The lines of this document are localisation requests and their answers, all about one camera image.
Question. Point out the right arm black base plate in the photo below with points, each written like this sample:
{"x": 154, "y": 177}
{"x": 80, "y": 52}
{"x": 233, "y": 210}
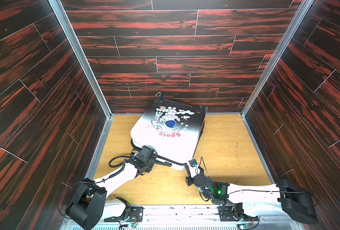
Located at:
{"x": 234, "y": 213}

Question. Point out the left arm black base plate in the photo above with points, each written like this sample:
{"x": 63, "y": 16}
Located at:
{"x": 131, "y": 215}

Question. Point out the right aluminium corner post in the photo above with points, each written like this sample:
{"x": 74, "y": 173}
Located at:
{"x": 286, "y": 38}

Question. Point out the black white space-print suitcase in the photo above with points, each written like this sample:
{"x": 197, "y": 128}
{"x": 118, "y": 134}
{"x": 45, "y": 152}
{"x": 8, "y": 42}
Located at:
{"x": 173, "y": 129}

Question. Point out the front aluminium rail frame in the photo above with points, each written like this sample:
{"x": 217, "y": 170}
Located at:
{"x": 196, "y": 217}

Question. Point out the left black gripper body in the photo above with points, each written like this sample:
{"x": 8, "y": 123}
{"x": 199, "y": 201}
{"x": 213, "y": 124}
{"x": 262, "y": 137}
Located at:
{"x": 149, "y": 164}

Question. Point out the left aluminium corner post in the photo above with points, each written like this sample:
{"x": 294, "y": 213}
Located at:
{"x": 68, "y": 30}

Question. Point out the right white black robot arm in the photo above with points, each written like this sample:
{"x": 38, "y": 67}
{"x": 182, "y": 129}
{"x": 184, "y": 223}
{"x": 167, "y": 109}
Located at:
{"x": 247, "y": 202}

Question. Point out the aluminium corner post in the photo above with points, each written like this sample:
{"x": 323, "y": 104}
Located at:
{"x": 68, "y": 30}
{"x": 286, "y": 38}

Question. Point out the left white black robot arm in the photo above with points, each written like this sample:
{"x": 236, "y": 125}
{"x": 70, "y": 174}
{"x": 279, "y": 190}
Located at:
{"x": 89, "y": 205}

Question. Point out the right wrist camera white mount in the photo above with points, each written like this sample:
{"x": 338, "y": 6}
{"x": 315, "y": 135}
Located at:
{"x": 192, "y": 168}

